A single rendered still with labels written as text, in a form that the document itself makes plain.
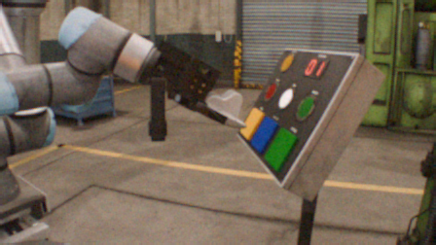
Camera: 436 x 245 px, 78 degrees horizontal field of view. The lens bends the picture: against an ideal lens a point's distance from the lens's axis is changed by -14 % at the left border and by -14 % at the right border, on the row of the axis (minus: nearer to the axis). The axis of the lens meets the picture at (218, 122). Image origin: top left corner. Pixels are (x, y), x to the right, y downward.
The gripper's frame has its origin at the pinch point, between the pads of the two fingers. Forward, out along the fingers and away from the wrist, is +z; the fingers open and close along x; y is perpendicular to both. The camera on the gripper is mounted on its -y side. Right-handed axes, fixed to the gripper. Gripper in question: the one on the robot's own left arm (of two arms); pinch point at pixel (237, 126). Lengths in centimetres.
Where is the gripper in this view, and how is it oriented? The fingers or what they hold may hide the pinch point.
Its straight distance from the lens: 57.7
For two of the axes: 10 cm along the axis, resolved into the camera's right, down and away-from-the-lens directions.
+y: 4.9, -8.6, -1.3
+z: 8.5, 4.4, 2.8
